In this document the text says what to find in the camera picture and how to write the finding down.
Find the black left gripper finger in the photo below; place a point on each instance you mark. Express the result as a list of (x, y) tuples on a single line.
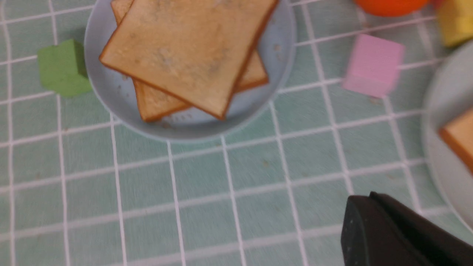
[(378, 230)]

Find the pink cube block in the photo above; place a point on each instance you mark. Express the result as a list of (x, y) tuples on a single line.
[(373, 67)]

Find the light blue bread plate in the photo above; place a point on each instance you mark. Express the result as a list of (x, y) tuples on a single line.
[(117, 94)]

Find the orange fruit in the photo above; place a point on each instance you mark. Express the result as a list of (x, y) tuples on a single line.
[(390, 8)]

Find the green cube block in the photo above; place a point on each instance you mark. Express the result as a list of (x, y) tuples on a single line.
[(62, 69)]

